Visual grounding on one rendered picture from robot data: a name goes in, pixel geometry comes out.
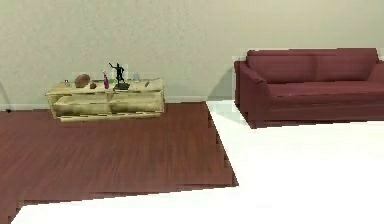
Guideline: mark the small green object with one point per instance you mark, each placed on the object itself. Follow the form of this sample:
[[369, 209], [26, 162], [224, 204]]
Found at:
[[112, 80]]

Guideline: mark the small grey cup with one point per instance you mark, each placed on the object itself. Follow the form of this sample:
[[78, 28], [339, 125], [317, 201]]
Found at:
[[67, 83]]

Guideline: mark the dark red sofa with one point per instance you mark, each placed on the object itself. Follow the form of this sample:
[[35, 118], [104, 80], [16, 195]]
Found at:
[[310, 86]]

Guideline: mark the pink bottle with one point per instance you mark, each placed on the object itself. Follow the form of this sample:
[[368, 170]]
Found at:
[[106, 82]]

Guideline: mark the brown round lump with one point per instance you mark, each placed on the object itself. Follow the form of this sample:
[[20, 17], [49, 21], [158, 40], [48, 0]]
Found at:
[[82, 80]]

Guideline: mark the black figure statue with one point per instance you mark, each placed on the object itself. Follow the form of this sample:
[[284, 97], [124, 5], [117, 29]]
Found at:
[[119, 77]]

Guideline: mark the clear glass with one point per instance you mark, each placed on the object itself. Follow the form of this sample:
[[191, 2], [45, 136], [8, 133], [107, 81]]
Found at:
[[136, 77]]

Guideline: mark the pale wooden low cabinet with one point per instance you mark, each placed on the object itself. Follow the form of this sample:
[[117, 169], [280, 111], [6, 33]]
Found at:
[[110, 101]]

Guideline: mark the small brown flat object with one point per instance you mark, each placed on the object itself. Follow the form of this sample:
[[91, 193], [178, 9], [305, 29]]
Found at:
[[147, 83]]

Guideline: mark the small brown lump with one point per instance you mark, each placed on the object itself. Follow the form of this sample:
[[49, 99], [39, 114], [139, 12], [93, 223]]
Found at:
[[93, 85]]

